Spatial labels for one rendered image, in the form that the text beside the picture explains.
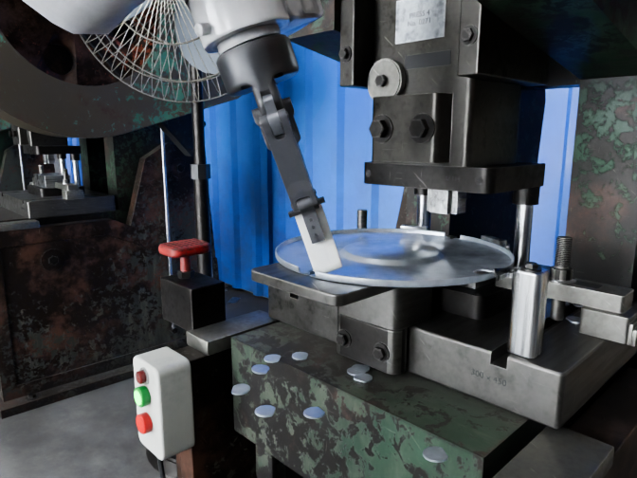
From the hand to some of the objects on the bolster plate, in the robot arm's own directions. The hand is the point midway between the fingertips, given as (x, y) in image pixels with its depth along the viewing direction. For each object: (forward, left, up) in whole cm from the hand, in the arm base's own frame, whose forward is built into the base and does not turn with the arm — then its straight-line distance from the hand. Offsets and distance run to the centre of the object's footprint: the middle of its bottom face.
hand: (318, 239), depth 54 cm
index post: (+12, -18, -12) cm, 24 cm away
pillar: (+33, +6, -8) cm, 35 cm away
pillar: (+32, -10, -8) cm, 34 cm away
